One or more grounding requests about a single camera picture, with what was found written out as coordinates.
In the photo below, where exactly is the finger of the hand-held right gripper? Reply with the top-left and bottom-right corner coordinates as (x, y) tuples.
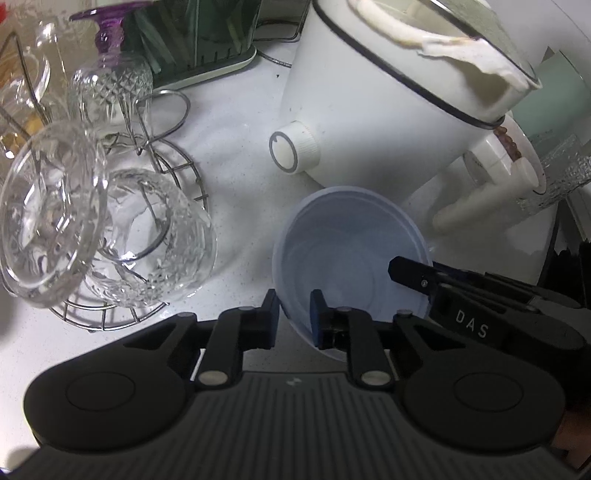
(388, 257), (445, 297)

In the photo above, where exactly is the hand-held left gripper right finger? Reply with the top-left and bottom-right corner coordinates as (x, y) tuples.
(309, 290), (467, 387)

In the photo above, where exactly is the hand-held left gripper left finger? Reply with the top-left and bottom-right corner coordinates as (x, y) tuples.
(122, 290), (280, 387)

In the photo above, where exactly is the light blue plastic bowl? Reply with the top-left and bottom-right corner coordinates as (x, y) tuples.
(272, 186), (435, 361)

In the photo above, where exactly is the cut glass cup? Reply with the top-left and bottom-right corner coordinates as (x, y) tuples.
(95, 168), (218, 308)
(0, 120), (109, 308)

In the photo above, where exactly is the textured drinking glass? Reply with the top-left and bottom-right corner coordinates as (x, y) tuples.
(517, 138), (591, 215)

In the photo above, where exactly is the floral bowl with brown food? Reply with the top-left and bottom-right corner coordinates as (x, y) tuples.
(492, 113), (550, 197)

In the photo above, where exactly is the white electric cooking pot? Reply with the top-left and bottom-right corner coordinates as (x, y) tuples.
(269, 0), (543, 232)

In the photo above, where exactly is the pale green container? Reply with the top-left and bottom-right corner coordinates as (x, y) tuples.
(512, 48), (585, 139)

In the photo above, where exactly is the speckled grey pot lid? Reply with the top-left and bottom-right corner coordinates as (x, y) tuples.
(406, 0), (542, 88)

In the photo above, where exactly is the purple-footed glass goblet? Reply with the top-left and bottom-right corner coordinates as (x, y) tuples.
(67, 0), (155, 134)

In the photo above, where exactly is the green chopstick holder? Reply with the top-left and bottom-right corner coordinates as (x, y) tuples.
(124, 0), (264, 90)

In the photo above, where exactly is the tall clear glass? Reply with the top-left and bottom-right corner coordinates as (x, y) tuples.
(0, 18), (70, 121)

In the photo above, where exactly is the round wire cup rack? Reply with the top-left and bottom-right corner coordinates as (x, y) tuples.
(0, 90), (206, 332)

